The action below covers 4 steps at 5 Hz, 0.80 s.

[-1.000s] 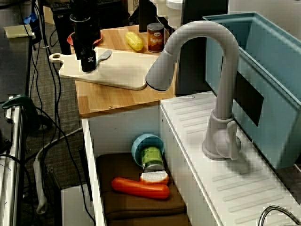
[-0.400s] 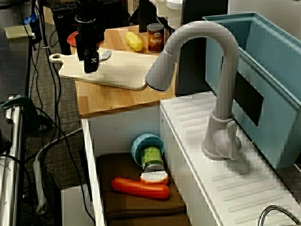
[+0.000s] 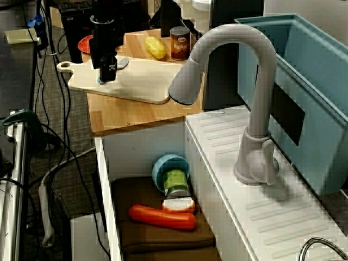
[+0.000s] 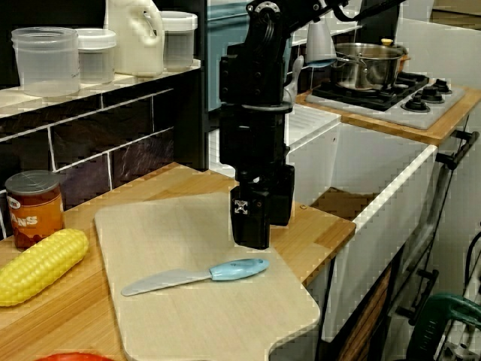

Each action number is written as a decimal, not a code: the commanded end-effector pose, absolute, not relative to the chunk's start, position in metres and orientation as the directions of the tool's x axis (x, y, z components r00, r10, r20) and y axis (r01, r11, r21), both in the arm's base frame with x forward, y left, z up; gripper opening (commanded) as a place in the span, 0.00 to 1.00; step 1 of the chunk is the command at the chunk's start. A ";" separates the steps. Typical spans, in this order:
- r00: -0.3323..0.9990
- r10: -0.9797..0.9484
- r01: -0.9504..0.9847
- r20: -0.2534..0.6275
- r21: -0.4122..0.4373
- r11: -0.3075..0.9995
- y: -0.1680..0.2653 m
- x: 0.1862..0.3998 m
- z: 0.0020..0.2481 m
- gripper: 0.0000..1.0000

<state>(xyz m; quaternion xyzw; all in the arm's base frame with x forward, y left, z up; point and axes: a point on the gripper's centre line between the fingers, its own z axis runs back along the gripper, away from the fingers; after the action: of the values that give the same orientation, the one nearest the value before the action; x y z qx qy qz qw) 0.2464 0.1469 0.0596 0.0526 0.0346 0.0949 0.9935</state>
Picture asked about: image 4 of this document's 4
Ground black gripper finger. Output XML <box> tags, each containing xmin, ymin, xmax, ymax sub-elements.
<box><xmin>269</xmin><ymin>164</ymin><xmax>295</xmax><ymax>227</ymax></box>
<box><xmin>229</xmin><ymin>186</ymin><xmax>272</xmax><ymax>250</ymax></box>

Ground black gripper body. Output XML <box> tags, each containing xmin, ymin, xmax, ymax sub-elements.
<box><xmin>219</xmin><ymin>104</ymin><xmax>291</xmax><ymax>197</ymax></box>

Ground toy knife with blue handle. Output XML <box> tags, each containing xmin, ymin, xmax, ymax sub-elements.
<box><xmin>120</xmin><ymin>257</ymin><xmax>271</xmax><ymax>297</ymax></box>

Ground light wooden cutting board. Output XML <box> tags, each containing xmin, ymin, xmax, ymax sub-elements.
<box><xmin>93</xmin><ymin>191</ymin><xmax>321</xmax><ymax>361</ymax></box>

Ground black upright panel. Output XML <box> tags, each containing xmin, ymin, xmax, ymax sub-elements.
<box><xmin>173</xmin><ymin>0</ymin><xmax>210</xmax><ymax>172</ymax></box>

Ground white toy sink unit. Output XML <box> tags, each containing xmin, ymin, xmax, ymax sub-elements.
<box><xmin>285</xmin><ymin>103</ymin><xmax>439</xmax><ymax>343</ymax></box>

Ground grey toy faucet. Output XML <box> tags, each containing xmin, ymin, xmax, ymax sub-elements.
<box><xmin>283</xmin><ymin>18</ymin><xmax>337</xmax><ymax>114</ymax></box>

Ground large clear lidded container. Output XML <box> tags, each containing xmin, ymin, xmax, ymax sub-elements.
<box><xmin>157</xmin><ymin>11</ymin><xmax>198</xmax><ymax>72</ymax></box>

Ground stainless steel pot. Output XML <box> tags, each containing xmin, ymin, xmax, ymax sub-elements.
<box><xmin>330</xmin><ymin>37</ymin><xmax>411</xmax><ymax>92</ymax></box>

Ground white plastic jug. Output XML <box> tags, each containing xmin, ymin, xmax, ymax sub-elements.
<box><xmin>104</xmin><ymin>0</ymin><xmax>165</xmax><ymax>78</ymax></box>

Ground black stove knob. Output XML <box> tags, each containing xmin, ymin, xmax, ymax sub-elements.
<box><xmin>401</xmin><ymin>93</ymin><xmax>431</xmax><ymax>114</ymax></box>
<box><xmin>419</xmin><ymin>85</ymin><xmax>445</xmax><ymax>104</ymax></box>
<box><xmin>434</xmin><ymin>77</ymin><xmax>455</xmax><ymax>95</ymax></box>

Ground grey toy stove top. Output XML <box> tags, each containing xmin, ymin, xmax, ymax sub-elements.
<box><xmin>304</xmin><ymin>70</ymin><xmax>467</xmax><ymax>132</ymax></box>

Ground small clear lidded container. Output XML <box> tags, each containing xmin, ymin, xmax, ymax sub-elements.
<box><xmin>77</xmin><ymin>28</ymin><xmax>117</xmax><ymax>86</ymax></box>

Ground green metal clamp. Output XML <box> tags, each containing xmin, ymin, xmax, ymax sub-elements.
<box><xmin>404</xmin><ymin>293</ymin><xmax>481</xmax><ymax>361</ymax></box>

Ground yellow toy corn cob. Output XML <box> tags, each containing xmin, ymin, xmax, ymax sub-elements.
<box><xmin>0</xmin><ymin>228</ymin><xmax>90</xmax><ymax>308</ymax></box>

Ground red plate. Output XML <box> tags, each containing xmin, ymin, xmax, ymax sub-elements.
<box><xmin>35</xmin><ymin>352</ymin><xmax>113</xmax><ymax>361</ymax></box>

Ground orange beans can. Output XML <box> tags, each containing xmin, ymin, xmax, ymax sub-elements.
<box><xmin>5</xmin><ymin>169</ymin><xmax>64</xmax><ymax>251</ymax></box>

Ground clear container without lid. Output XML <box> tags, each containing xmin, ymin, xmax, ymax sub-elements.
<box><xmin>11</xmin><ymin>26</ymin><xmax>80</xmax><ymax>97</ymax></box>

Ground black cabinet handle bar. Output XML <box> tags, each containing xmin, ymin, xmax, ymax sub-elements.
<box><xmin>396</xmin><ymin>268</ymin><xmax>440</xmax><ymax>326</ymax></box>

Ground black oven handle bar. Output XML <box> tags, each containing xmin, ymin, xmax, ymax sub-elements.
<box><xmin>435</xmin><ymin>129</ymin><xmax>481</xmax><ymax>171</ymax></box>

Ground black cable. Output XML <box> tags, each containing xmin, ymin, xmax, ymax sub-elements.
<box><xmin>464</xmin><ymin>231</ymin><xmax>481</xmax><ymax>290</ymax></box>

